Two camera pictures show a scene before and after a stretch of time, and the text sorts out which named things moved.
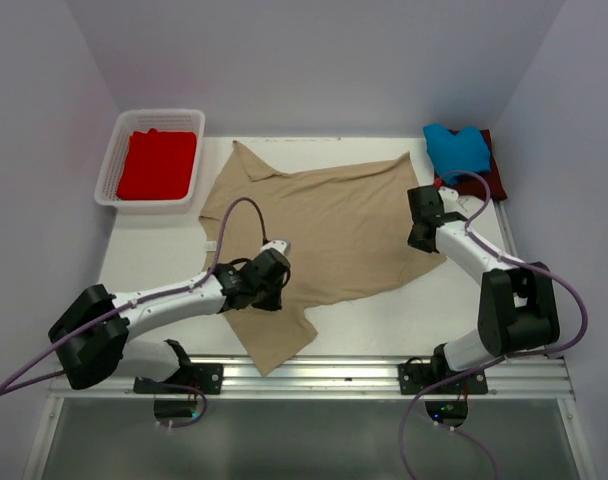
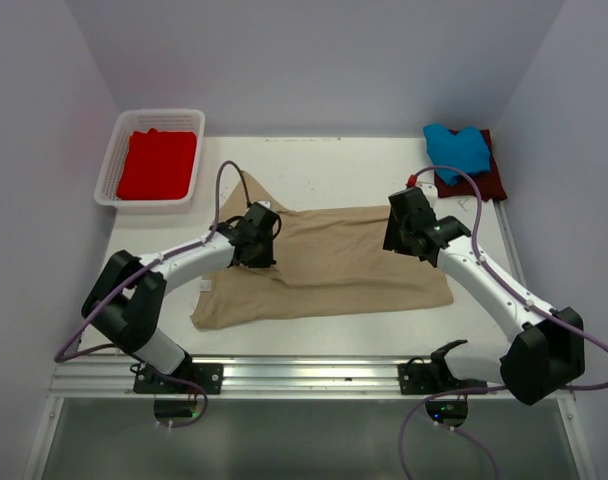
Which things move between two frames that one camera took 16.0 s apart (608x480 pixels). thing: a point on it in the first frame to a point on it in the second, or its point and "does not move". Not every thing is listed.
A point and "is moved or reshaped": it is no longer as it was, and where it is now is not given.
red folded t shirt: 158,165 does not move
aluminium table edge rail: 333,378 does not move
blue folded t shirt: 466,150 does not move
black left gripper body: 268,297 to 263,256
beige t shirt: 340,227 is moved or reshaped
